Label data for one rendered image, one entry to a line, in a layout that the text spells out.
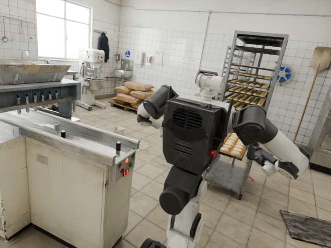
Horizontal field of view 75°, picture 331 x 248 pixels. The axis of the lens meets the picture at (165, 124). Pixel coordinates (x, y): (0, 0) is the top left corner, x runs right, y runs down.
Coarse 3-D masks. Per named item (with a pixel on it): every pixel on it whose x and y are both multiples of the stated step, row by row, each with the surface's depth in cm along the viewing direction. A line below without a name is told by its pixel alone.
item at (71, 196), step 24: (48, 144) 142; (96, 144) 151; (120, 144) 146; (48, 168) 147; (72, 168) 138; (96, 168) 130; (48, 192) 154; (72, 192) 144; (96, 192) 135; (120, 192) 151; (48, 216) 160; (72, 216) 150; (96, 216) 140; (120, 216) 160; (72, 240) 156; (96, 240) 146
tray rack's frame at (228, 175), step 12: (252, 36) 237; (264, 36) 224; (276, 36) 196; (240, 60) 270; (216, 168) 288; (228, 168) 293; (240, 168) 298; (216, 180) 260; (228, 180) 263; (240, 180) 267
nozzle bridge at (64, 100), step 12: (24, 84) 147; (36, 84) 152; (48, 84) 158; (60, 84) 166; (72, 84) 177; (0, 96) 136; (12, 96) 143; (24, 96) 151; (60, 96) 179; (72, 96) 187; (0, 108) 134; (12, 108) 140; (24, 108) 147; (60, 108) 197
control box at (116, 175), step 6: (132, 150) 150; (126, 156) 140; (120, 162) 134; (132, 162) 151; (114, 168) 131; (120, 168) 136; (126, 168) 144; (132, 168) 153; (114, 174) 132; (120, 174) 138; (114, 180) 133
